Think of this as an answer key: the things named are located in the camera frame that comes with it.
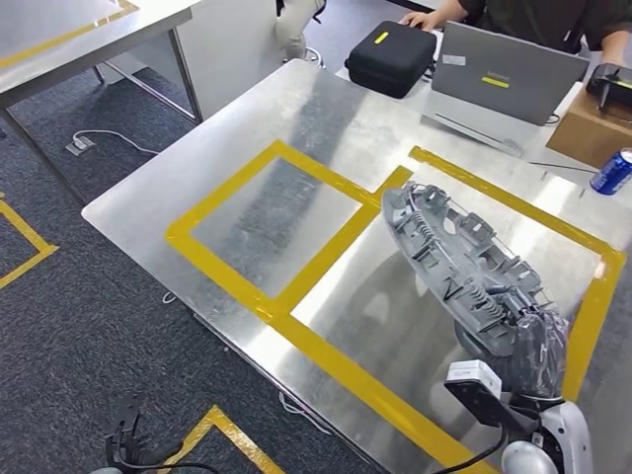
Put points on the person's right hand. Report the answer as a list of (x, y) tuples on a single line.
[(420, 19)]

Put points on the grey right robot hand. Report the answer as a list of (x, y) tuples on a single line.
[(538, 360)]

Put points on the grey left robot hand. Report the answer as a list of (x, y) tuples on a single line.
[(163, 453)]

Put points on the grey plastic wheel hubcap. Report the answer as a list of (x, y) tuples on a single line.
[(459, 261)]

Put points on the person's right forearm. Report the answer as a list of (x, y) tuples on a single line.
[(451, 10)]

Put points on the person's left forearm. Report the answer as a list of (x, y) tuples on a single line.
[(617, 49)]

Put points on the steel workbench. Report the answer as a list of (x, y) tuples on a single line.
[(321, 118)]

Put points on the black zip case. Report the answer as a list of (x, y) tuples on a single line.
[(389, 65)]

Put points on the round stool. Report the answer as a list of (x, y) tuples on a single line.
[(316, 57)]

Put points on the person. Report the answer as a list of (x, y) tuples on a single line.
[(296, 26), (533, 19)]

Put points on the grey laptop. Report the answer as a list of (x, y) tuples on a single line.
[(533, 72)]

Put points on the blue drink can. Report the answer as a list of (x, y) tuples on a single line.
[(609, 173)]

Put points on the cardboard box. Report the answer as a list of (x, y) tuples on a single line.
[(582, 134)]

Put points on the white partition panel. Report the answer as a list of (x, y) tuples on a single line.
[(232, 52)]

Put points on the yellow floor tape outline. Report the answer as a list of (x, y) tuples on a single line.
[(49, 248)]

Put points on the black device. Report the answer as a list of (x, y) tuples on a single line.
[(612, 85)]

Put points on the grey floor socket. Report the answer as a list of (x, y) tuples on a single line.
[(78, 145)]

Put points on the steel table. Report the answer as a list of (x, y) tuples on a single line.
[(74, 39)]

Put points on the yellow tape on steel table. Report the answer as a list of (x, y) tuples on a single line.
[(59, 37)]

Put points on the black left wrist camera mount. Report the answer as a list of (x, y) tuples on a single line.
[(129, 418)]

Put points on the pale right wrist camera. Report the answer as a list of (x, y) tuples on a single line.
[(474, 373)]

